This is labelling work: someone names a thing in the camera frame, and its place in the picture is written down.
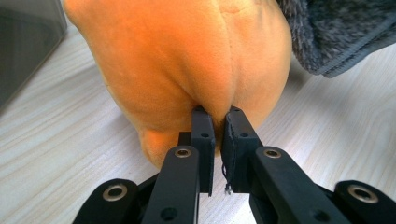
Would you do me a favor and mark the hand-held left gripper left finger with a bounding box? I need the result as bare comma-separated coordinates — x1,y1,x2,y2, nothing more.
177,105,217,198

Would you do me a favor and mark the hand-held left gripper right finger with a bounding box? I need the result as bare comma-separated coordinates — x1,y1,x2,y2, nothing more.
220,105,264,195

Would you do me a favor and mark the orange plush toy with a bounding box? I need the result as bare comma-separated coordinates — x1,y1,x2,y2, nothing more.
62,0,293,171

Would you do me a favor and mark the grey fluffy towel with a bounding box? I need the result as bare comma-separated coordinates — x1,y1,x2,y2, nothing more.
276,0,396,78

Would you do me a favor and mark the grey metal box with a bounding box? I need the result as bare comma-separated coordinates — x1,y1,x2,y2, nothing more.
0,0,68,110

